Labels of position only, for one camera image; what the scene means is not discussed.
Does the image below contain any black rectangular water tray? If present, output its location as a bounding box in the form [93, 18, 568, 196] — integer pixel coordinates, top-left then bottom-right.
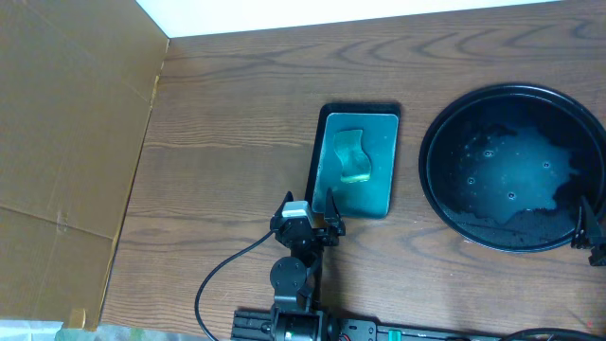
[305, 102, 401, 219]

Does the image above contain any round black serving tray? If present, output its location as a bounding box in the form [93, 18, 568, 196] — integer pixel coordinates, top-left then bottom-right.
[419, 83, 605, 253]

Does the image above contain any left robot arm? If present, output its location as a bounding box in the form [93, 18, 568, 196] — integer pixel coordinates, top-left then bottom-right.
[270, 190, 346, 341]

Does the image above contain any black right cable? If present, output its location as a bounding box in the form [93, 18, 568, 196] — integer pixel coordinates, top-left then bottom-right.
[501, 328, 606, 341]

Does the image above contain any brown cardboard panel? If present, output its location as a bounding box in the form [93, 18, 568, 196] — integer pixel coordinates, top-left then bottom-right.
[1, 0, 169, 330]

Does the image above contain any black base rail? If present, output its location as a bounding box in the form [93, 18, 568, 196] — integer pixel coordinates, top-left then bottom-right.
[231, 310, 499, 341]

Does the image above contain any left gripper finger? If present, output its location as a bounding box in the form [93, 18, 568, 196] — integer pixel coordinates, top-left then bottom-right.
[280, 191, 294, 211]
[324, 188, 341, 222]

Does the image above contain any green yellow sponge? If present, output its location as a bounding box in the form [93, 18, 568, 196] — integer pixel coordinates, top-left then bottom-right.
[333, 130, 372, 183]

